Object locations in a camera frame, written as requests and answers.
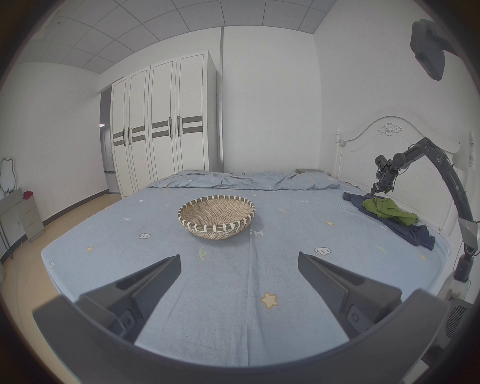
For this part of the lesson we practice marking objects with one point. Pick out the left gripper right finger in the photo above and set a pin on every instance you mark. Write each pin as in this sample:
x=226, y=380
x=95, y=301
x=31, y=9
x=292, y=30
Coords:
x=348, y=296

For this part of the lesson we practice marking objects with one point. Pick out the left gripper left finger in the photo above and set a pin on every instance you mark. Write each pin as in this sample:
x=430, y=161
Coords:
x=131, y=300

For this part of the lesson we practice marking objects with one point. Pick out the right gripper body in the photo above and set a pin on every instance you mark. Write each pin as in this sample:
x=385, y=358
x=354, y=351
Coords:
x=385, y=180

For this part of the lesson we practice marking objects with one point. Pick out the green shorts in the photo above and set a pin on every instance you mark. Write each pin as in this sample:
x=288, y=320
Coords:
x=386, y=210

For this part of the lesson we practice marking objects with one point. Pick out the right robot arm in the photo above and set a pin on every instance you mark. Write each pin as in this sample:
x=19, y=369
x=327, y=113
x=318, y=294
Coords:
x=455, y=187

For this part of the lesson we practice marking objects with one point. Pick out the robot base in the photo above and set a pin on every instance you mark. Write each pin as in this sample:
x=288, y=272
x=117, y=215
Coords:
x=457, y=322

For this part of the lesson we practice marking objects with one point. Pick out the dark blue garment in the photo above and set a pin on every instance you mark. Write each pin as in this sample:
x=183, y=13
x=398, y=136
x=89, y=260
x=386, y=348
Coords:
x=416, y=234

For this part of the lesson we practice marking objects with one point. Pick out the bed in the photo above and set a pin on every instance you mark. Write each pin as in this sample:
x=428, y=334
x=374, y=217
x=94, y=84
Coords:
x=232, y=292

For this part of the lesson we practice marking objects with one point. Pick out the round woven basket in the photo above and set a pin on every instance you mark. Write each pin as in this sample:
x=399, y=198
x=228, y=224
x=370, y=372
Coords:
x=215, y=215

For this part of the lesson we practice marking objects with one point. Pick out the grey bedside table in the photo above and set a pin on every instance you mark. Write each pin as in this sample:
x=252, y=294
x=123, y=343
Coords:
x=309, y=171

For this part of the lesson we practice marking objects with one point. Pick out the grey chest of drawers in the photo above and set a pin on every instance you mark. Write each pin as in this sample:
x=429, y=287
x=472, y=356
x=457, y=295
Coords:
x=32, y=219

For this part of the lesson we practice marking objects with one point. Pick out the pale blue quilt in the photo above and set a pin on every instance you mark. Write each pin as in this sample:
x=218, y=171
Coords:
x=243, y=180

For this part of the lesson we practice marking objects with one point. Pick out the small red object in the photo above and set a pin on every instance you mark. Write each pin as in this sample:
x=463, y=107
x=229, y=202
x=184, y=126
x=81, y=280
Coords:
x=28, y=194

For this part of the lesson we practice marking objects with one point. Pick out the white dressing table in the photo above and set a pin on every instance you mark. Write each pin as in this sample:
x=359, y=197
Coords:
x=9, y=210

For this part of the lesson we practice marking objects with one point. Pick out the white framed mirror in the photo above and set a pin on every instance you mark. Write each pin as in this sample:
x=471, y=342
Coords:
x=7, y=176

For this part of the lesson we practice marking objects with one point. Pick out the white wardrobe with grey stripes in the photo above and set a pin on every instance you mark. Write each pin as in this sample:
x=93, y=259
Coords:
x=165, y=112

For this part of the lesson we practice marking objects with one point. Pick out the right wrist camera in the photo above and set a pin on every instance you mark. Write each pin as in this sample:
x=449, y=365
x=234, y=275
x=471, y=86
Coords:
x=381, y=161

